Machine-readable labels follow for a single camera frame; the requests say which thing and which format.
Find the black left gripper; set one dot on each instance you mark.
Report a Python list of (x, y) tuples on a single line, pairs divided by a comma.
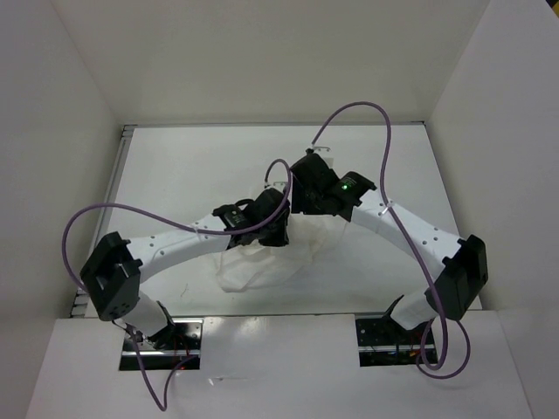
[(281, 238)]

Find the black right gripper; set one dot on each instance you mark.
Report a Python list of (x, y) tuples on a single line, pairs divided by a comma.
[(298, 202)]

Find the white fabric skirt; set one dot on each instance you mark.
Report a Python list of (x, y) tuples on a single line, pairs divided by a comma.
[(256, 266)]

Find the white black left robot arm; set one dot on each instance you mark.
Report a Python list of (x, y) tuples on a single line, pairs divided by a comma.
[(117, 266)]

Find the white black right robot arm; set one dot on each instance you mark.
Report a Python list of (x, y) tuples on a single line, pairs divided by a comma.
[(457, 266)]

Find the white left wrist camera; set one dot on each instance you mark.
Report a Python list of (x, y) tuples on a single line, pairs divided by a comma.
[(279, 185)]

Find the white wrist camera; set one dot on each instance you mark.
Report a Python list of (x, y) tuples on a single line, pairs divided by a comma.
[(324, 152), (279, 185)]

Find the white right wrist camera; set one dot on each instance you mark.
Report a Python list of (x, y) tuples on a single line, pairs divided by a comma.
[(324, 152)]

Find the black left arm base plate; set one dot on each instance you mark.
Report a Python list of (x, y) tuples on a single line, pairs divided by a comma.
[(183, 350)]

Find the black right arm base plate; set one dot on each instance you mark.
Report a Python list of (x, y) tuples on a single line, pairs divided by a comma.
[(382, 344)]

